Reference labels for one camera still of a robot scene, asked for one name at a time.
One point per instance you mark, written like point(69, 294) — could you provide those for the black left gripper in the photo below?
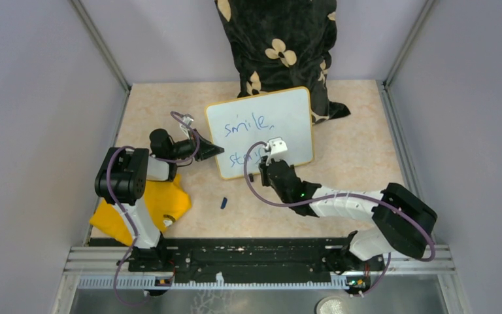
point(206, 149)

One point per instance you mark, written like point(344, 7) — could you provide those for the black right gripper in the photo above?
point(263, 168)

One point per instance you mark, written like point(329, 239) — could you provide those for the yellow-framed whiteboard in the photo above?
point(237, 124)

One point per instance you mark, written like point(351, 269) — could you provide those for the blue marker cap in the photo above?
point(224, 203)

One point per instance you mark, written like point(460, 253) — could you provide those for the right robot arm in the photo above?
point(402, 222)

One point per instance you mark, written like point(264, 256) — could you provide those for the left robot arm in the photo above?
point(142, 194)

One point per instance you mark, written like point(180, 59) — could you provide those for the yellow plastic object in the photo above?
point(166, 203)

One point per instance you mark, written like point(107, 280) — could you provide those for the black floral pillow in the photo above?
point(277, 45)

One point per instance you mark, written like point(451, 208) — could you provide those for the round metal disc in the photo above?
point(331, 305)

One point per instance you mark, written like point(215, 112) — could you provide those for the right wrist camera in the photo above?
point(276, 150)

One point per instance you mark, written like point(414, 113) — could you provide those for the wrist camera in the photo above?
point(276, 150)
point(186, 125)

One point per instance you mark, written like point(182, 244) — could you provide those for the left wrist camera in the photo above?
point(186, 125)

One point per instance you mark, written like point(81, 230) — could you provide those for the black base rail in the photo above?
point(252, 263)

